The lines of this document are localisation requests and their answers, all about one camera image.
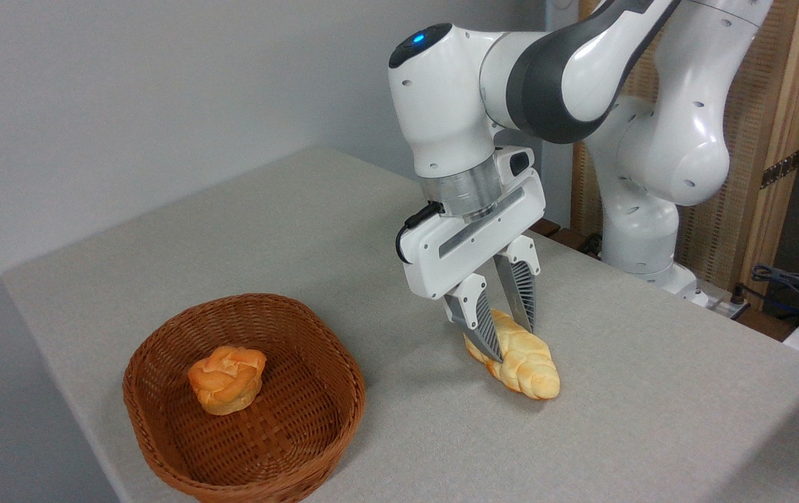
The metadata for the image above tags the brown woven wicker basket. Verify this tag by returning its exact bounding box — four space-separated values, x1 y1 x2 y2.
122 293 366 503

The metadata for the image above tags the bundle of dark cables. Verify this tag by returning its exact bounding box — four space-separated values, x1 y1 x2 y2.
751 263 799 323

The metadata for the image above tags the metal hinge on screen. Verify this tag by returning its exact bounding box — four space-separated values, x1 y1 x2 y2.
760 148 799 190

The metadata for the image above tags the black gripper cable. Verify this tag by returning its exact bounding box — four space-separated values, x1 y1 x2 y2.
395 201 446 265

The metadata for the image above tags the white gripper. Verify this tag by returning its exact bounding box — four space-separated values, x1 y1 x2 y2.
398 147 547 364

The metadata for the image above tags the small round bread roll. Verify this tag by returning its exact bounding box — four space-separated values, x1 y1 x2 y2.
187 345 268 416

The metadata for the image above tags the long braided bread loaf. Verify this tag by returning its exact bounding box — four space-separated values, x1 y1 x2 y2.
463 307 561 401

